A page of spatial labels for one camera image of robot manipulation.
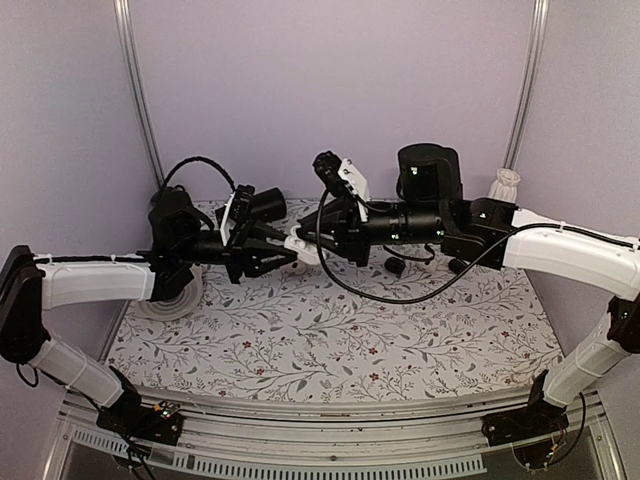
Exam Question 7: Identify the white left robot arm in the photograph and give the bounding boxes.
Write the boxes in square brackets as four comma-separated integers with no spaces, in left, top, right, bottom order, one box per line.
[1,185,296,434]

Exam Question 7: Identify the aluminium front rail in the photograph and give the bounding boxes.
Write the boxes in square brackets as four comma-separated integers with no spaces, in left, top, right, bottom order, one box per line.
[43,388,627,479]

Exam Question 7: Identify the white earbuds charging case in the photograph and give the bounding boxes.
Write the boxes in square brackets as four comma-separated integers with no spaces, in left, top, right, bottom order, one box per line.
[284,227,320,266]

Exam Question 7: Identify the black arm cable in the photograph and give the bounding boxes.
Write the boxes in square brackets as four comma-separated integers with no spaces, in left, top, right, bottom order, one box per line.
[162,156,236,191]
[314,187,551,303]

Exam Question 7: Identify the small black round object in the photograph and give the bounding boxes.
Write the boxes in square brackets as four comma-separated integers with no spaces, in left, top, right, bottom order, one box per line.
[384,257,406,276]

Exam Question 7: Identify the black cylinder speaker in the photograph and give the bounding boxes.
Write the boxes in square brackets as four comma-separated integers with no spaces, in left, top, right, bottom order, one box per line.
[250,187,287,222]

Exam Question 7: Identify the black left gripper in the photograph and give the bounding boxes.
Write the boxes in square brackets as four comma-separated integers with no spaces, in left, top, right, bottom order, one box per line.
[177,214,301,284]

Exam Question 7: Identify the right aluminium post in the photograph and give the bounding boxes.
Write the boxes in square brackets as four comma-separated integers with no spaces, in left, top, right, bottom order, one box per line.
[503,0,550,171]

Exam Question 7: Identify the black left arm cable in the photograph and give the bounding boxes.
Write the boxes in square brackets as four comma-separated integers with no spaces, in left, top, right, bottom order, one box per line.
[162,156,236,191]

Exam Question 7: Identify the floral table mat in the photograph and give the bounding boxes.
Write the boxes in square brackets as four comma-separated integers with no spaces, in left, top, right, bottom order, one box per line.
[106,245,562,403]

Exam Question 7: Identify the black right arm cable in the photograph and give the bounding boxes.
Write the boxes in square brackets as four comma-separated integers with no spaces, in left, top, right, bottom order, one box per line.
[314,187,551,303]

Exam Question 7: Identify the grey spiral pattern plate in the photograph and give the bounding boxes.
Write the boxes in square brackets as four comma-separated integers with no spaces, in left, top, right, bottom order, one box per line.
[134,266,203,322]

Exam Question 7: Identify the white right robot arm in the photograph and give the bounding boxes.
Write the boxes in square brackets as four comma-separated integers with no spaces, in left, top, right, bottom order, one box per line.
[292,143,639,436]

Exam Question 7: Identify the aluminium post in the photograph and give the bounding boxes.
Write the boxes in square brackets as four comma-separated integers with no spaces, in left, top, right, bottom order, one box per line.
[113,0,165,187]
[503,0,550,171]

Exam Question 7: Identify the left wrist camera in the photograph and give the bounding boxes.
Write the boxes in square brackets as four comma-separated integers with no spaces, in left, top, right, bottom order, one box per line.
[230,185,255,223]

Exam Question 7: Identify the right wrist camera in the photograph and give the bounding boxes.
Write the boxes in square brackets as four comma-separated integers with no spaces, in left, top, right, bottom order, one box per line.
[313,151,349,197]

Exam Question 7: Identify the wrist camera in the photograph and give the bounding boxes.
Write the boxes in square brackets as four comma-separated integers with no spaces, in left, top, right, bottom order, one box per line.
[230,185,255,223]
[313,151,349,197]

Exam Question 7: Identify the left aluminium post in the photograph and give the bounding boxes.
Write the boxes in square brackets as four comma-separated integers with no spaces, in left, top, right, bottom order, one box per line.
[113,0,165,187]

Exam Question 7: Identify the white ribbed vase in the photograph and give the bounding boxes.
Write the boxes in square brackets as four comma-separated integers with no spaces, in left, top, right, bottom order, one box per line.
[488,168,521,203]

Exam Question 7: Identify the small beige earbuds case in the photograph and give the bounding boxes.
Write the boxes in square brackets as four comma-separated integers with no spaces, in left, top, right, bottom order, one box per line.
[286,263,306,275]

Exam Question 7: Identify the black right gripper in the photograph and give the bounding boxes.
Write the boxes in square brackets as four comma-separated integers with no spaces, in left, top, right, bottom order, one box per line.
[294,194,447,268]

